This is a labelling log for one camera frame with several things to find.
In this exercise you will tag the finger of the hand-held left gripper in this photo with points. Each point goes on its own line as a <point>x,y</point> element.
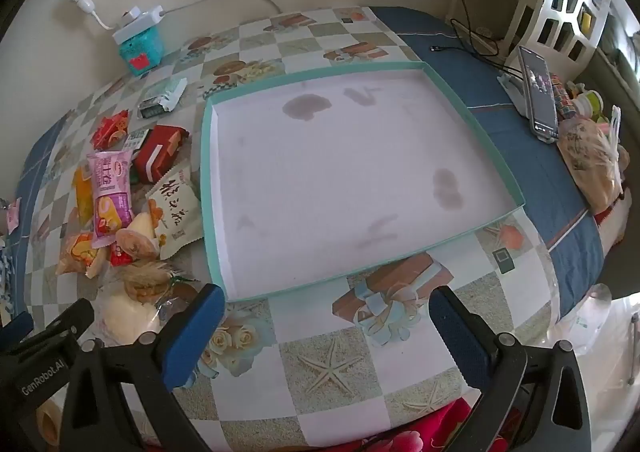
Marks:
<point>70,319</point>
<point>15,326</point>

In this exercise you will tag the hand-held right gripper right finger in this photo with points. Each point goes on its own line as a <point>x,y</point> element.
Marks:
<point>460,337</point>

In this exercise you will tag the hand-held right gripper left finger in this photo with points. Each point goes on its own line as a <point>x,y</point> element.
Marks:
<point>192,332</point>

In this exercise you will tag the clear packet with white bun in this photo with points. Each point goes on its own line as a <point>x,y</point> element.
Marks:
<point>125,319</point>

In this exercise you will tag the orange croissant packet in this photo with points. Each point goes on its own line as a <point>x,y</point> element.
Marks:
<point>80,252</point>

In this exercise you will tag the clear packet with brown biscuit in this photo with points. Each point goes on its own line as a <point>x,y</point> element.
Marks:
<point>145,282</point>

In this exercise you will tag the tiny red snack packet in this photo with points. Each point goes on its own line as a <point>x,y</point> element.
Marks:
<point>119,257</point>

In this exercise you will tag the yellow cake packet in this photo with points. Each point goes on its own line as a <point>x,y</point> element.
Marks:
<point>142,231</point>

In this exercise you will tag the white packet with orange print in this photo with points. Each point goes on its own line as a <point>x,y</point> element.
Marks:
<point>175,217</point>

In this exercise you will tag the orange yellow snack packet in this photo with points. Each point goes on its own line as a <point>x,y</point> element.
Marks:
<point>82,197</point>

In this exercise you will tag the pink bread packet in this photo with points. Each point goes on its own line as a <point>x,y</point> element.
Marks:
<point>110,187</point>

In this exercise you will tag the red packet with white stripe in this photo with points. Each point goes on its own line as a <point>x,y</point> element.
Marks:
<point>162,146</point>

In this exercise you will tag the green biscuit packet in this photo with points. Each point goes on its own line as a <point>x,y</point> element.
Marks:
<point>136,139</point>

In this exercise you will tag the small red snack packet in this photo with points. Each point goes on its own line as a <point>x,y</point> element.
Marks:
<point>111,129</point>

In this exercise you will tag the white tray with teal rim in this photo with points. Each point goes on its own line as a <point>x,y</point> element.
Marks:
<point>340,171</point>

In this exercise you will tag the green white snack packet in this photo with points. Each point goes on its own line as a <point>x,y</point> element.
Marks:
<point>167,96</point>

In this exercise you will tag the red floral cloth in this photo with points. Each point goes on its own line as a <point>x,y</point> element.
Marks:
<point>425,432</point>

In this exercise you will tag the small pink wrapper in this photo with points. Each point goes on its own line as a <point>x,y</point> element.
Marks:
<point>12,214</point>

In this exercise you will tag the beige plastic bag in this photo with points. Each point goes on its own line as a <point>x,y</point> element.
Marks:
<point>590,156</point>

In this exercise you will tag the white phone stand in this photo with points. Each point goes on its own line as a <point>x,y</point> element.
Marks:
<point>512,86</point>

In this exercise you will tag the black smartphone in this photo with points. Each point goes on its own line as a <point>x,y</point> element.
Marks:
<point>537,91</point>

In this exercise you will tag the colourful tape rolls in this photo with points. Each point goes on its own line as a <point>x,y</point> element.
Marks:
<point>562,94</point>

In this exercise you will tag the yellow green tape roll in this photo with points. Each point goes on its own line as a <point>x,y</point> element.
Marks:
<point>592,101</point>

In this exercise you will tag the teal box with red mouth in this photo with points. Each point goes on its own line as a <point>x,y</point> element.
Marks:
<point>142,51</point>

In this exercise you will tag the white power strip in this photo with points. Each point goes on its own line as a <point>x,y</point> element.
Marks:
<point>137,24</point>

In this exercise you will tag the white adapter with red switch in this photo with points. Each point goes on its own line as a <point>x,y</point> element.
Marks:
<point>131,14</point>

